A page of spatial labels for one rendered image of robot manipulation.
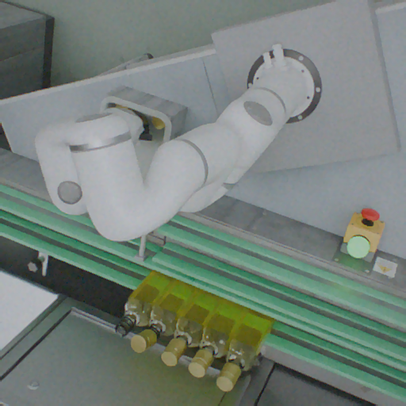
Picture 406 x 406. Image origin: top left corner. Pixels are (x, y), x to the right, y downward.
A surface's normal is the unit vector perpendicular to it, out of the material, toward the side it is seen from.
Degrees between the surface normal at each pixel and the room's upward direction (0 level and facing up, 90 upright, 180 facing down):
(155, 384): 90
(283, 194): 0
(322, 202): 0
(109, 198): 26
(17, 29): 90
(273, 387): 89
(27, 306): 90
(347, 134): 3
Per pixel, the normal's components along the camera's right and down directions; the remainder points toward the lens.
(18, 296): 0.18, -0.86
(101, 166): 0.00, 0.25
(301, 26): -0.36, 0.44
